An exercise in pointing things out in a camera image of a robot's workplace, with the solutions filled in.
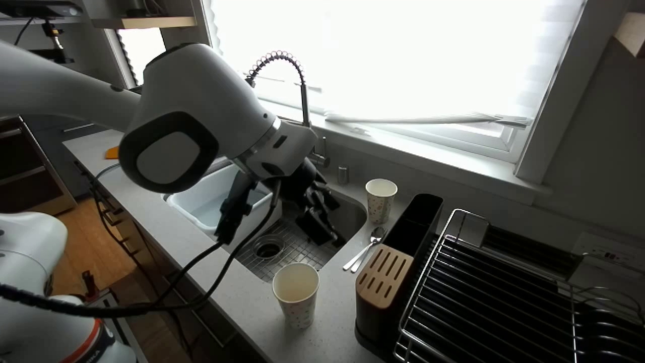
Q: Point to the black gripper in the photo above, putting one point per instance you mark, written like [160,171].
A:
[310,188]

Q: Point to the dotted paper cup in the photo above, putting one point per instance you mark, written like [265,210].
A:
[378,201]
[294,295]

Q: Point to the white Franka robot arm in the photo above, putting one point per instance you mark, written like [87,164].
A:
[202,87]

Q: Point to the steel undermount sink basin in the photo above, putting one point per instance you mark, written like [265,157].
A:
[353,214]

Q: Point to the metal sink bottom grid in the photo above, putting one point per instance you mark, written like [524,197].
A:
[289,245]

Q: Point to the round sink drain strainer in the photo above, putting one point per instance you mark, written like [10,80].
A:
[269,248]

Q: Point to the small chrome counter button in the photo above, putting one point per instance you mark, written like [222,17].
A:
[340,176]

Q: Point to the metal spoon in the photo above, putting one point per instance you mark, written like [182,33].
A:
[363,252]

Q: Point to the black utensil holder wooden top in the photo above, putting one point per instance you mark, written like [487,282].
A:
[383,275]

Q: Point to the white plastic dish tub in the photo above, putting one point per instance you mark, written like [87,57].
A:
[202,201]

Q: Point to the chrome spring kitchen faucet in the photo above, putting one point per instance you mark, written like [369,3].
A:
[303,87]

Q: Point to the dark base cabinet drawers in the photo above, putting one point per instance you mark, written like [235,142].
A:
[202,323]

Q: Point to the orange flat sponge cloth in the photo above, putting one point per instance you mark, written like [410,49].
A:
[111,153]

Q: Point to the wooden shelf board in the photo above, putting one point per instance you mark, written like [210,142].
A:
[157,21]

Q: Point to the dark wooden shelf unit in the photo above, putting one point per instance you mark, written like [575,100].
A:
[27,173]

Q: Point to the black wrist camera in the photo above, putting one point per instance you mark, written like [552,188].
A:
[235,203]

